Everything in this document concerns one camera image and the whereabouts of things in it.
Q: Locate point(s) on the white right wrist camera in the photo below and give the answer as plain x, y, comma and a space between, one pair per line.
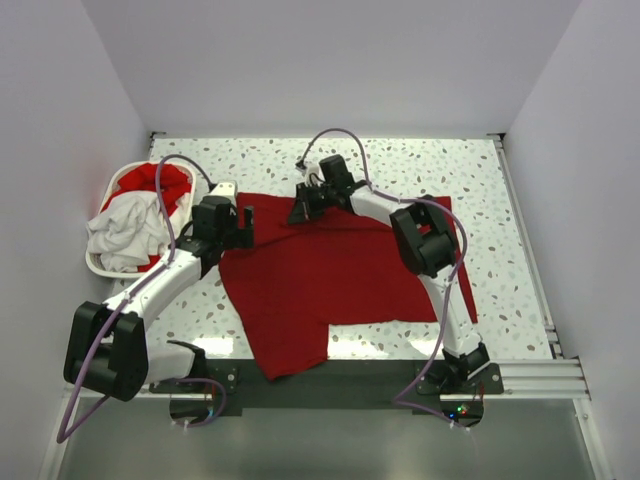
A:
312, 174

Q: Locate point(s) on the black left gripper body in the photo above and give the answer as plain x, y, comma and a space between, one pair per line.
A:
229, 234

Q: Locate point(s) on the bright red t-shirt in basket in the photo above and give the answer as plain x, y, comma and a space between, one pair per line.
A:
155, 182

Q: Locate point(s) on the white t-shirt in basket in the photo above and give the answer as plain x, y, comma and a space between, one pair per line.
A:
128, 233

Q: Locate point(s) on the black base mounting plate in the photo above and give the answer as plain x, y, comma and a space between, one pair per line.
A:
335, 385

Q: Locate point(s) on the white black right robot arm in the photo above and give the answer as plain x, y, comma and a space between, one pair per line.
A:
426, 238

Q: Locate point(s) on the dark red t-shirt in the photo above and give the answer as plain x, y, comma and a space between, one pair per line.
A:
298, 280

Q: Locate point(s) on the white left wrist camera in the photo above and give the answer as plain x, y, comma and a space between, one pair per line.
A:
225, 189

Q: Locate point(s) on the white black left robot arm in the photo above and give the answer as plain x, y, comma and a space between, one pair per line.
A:
108, 351

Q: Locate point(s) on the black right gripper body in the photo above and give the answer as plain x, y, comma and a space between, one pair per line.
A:
314, 199

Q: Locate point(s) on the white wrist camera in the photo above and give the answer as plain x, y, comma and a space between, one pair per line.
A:
225, 189
312, 174

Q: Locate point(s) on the white laundry basket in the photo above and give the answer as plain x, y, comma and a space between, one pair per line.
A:
176, 221

